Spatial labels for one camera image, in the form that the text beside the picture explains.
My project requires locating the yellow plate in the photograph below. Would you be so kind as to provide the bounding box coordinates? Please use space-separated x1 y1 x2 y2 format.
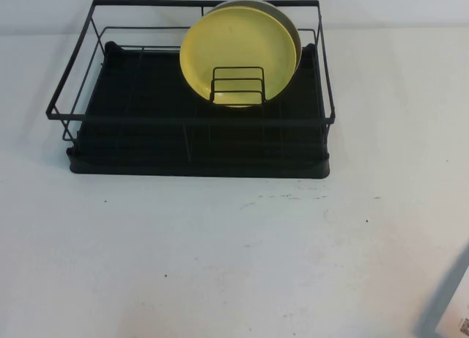
179 5 298 109

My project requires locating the pale grey plate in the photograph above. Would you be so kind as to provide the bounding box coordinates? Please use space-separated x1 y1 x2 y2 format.
207 0 303 72

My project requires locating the black plastic drip tray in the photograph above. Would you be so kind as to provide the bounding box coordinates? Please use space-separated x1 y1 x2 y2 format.
65 40 330 179

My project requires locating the black wire dish rack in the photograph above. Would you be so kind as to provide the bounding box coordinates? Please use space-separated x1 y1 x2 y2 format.
45 0 336 160

